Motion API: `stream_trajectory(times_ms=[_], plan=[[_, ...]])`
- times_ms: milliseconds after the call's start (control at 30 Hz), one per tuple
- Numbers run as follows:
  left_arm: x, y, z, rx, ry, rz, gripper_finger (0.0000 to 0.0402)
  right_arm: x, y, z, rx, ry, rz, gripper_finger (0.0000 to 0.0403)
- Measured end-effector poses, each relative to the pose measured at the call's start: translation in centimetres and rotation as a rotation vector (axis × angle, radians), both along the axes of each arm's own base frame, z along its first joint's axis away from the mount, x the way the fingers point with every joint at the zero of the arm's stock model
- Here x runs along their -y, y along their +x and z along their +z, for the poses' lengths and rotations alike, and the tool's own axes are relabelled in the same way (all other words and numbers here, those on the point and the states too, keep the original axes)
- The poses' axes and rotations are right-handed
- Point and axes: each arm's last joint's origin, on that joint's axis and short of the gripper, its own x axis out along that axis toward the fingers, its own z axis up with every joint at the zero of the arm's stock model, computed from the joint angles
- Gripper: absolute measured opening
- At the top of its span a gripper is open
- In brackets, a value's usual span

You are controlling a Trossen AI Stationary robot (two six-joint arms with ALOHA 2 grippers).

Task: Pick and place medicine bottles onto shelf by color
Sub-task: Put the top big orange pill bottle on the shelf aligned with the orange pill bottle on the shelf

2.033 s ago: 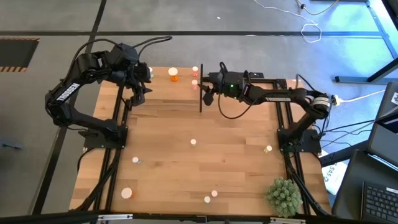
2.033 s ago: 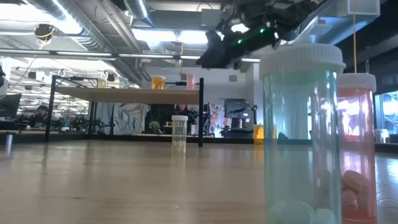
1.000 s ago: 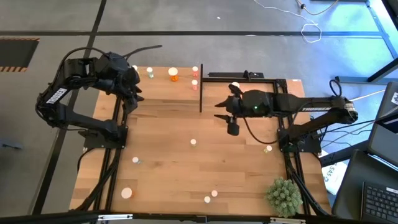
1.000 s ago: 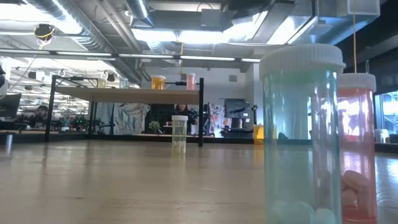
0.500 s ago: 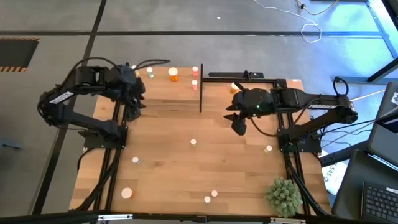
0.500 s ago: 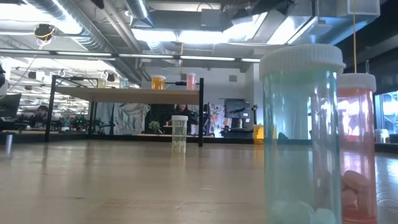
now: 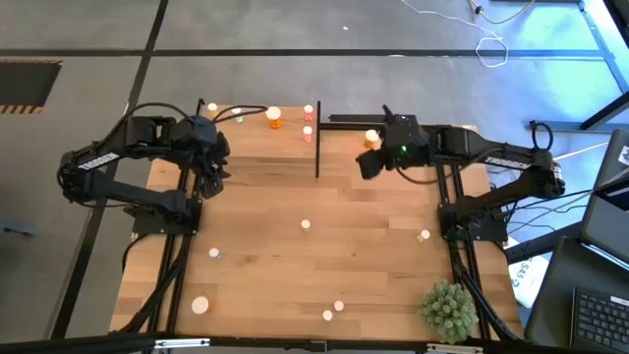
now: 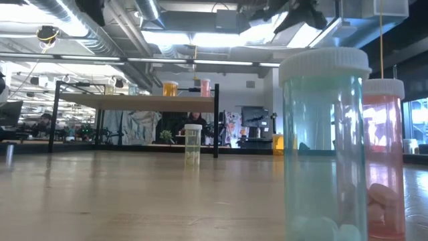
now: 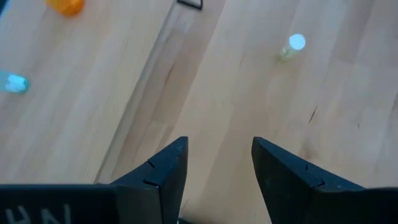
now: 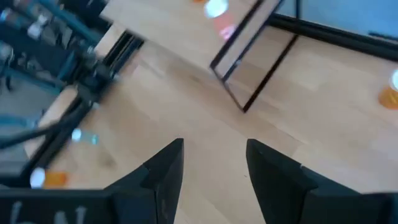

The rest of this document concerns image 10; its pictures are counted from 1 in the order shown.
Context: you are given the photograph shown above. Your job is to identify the teal translucent medicine bottle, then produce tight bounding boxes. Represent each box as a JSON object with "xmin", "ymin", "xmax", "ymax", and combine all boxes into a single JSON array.
[{"xmin": 70, "ymin": 128, "xmax": 100, "ymax": 146}]

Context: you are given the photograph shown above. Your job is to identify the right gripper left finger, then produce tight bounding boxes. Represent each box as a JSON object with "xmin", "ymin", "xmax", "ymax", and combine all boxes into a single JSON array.
[{"xmin": 104, "ymin": 138, "xmax": 185, "ymax": 224}]

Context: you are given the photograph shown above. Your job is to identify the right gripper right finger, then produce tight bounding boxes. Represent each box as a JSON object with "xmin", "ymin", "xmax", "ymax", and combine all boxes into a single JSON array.
[{"xmin": 246, "ymin": 138, "xmax": 362, "ymax": 224}]

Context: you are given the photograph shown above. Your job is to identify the wooden shelf black frame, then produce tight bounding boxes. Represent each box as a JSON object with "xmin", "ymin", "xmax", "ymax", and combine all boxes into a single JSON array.
[{"xmin": 101, "ymin": 0, "xmax": 301, "ymax": 113}]

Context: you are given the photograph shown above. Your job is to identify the red translucent medicine bottle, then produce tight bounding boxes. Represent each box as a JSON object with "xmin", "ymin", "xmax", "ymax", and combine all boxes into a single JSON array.
[{"xmin": 203, "ymin": 0, "xmax": 239, "ymax": 41}]

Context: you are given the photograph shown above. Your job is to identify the black aluminium frame rails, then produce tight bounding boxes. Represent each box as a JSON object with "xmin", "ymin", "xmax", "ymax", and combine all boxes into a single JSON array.
[
  {"xmin": 269, "ymin": 14, "xmax": 398, "ymax": 62},
  {"xmin": 0, "ymin": 29, "xmax": 146, "ymax": 187}
]

